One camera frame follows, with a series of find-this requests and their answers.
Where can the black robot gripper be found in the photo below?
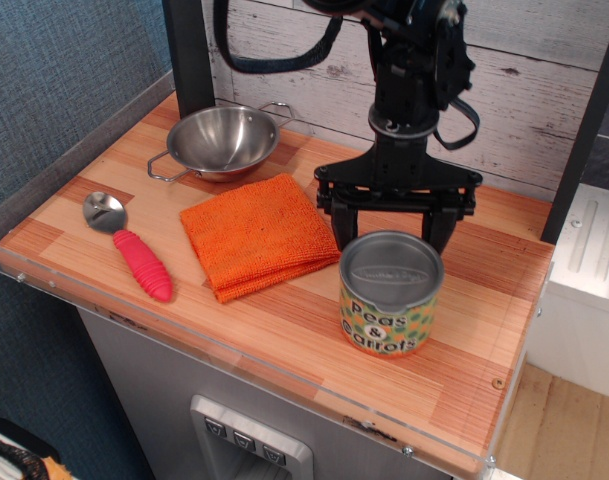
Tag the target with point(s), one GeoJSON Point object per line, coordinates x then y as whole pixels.
{"type": "Point", "coordinates": [399, 176]}

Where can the peas and carrots toy can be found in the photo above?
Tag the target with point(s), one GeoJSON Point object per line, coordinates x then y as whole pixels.
{"type": "Point", "coordinates": [390, 281]}

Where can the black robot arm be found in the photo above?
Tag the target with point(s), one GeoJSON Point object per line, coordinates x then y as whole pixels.
{"type": "Point", "coordinates": [420, 65]}

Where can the clear acrylic counter guard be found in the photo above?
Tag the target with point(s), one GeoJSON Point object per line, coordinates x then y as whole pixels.
{"type": "Point", "coordinates": [445, 400]}

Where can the folded orange cloth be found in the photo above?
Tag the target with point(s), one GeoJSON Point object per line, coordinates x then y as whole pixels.
{"type": "Point", "coordinates": [257, 236]}

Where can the small steel pot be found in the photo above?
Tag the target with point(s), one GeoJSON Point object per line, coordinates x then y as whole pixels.
{"type": "Point", "coordinates": [222, 144]}

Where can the white toy sink unit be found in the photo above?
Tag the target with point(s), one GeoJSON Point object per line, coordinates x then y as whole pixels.
{"type": "Point", "coordinates": [569, 336]}

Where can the silver dispenser button panel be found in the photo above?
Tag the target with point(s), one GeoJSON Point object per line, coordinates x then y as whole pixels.
{"type": "Point", "coordinates": [235, 446]}

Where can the grey toy fridge cabinet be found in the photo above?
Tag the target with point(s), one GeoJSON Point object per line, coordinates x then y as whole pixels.
{"type": "Point", "coordinates": [155, 384]}

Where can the orange object at bottom left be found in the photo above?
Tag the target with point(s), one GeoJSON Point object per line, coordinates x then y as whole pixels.
{"type": "Point", "coordinates": [56, 471]}

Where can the dark vertical right post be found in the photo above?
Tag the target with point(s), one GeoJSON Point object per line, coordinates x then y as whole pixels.
{"type": "Point", "coordinates": [579, 155]}

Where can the dark vertical post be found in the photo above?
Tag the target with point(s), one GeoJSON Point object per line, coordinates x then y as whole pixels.
{"type": "Point", "coordinates": [579, 155]}
{"type": "Point", "coordinates": [189, 53]}

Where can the spoon with pink handle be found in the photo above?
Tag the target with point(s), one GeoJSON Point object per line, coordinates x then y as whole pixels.
{"type": "Point", "coordinates": [105, 213]}

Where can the dark vertical left post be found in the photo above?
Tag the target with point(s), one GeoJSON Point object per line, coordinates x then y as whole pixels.
{"type": "Point", "coordinates": [189, 53]}

